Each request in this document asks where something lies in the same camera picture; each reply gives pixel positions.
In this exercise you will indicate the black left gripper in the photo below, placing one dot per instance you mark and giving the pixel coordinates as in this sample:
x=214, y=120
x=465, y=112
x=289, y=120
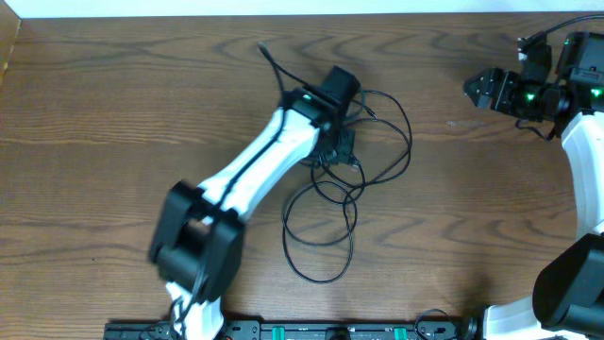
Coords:
x=341, y=145

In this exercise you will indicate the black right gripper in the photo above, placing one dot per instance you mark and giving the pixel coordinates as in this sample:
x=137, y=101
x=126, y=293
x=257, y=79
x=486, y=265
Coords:
x=501, y=102

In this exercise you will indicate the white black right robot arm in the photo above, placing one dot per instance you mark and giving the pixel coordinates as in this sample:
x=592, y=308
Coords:
x=567, y=298

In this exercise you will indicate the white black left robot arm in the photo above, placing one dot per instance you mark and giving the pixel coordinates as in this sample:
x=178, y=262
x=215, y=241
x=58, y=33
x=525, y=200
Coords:
x=198, y=243

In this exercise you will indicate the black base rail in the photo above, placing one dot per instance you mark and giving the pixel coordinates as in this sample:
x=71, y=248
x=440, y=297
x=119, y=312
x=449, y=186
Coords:
x=430, y=325

